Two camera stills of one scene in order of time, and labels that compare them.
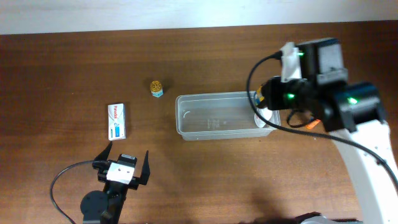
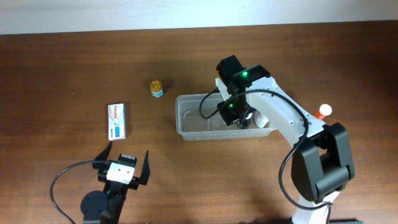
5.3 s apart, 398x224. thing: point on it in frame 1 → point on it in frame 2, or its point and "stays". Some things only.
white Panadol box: [116, 121] stays
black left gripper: [134, 181] stays
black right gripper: [268, 94] → [243, 123]
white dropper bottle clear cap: [265, 112] stays
